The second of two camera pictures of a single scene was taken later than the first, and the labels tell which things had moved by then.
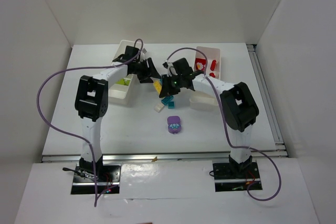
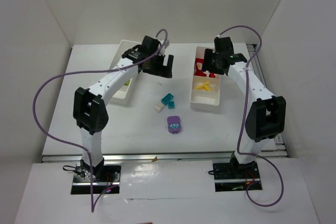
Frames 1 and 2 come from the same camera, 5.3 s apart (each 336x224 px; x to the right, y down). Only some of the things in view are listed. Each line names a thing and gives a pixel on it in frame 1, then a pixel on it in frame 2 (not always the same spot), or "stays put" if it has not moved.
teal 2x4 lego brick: (166, 99) stays put
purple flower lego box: (174, 124) stays put
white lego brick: (158, 107) stays put
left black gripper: (144, 71) to (156, 67)
